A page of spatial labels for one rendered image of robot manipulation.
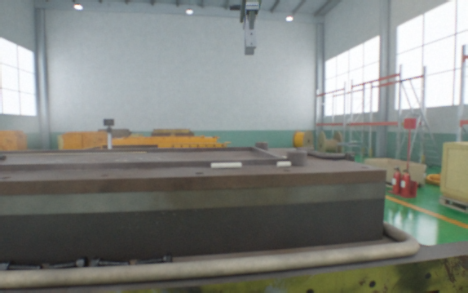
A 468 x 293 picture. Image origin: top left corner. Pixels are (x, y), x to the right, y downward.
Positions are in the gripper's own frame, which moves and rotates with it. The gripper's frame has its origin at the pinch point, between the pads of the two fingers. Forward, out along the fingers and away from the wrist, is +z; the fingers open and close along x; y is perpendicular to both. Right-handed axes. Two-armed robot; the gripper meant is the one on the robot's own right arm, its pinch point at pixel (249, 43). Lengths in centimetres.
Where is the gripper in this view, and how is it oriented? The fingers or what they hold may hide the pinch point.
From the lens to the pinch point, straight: 68.5
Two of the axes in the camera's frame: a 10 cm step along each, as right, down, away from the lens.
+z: 0.0, 10.0, 0.8
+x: 0.3, 0.8, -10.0
